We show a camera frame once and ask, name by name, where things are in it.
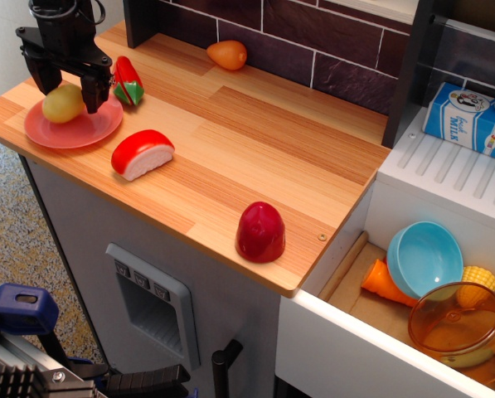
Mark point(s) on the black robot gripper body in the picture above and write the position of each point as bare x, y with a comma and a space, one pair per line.
59, 44

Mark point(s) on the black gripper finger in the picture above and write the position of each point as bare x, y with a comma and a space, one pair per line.
95, 88
46, 76

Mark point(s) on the yellow toy potato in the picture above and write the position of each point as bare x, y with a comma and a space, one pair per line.
63, 104

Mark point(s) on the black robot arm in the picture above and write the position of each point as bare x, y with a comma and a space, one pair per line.
65, 9

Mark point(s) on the pink plastic plate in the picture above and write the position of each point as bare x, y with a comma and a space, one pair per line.
81, 131

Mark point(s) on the red green toy pepper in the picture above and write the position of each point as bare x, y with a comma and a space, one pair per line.
128, 86

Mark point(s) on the red white toy sushi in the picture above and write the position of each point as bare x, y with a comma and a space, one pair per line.
140, 153

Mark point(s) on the orange toy fruit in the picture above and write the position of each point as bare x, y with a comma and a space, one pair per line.
230, 54

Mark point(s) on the dark red toy half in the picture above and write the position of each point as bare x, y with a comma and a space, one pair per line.
260, 236

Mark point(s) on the blue clamp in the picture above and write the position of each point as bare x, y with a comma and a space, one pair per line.
26, 310

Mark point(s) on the grey ice dispenser panel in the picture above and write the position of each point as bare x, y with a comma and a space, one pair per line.
158, 306

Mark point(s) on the black clamp grip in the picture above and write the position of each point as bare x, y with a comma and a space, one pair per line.
165, 382

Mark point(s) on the orange toy cone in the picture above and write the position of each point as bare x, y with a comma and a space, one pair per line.
378, 280

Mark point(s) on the white toy sink unit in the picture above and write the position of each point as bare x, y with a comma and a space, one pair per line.
429, 213

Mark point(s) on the light blue plastic bowl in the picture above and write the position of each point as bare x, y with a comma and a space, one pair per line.
423, 256

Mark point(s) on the blue white milk carton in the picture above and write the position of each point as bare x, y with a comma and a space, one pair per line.
463, 117

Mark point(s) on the yellow toy corn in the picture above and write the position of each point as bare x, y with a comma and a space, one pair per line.
477, 283

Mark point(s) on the orange transparent plastic pot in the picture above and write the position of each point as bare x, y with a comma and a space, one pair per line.
460, 338

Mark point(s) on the black fridge door handle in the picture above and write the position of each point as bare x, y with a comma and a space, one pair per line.
221, 361

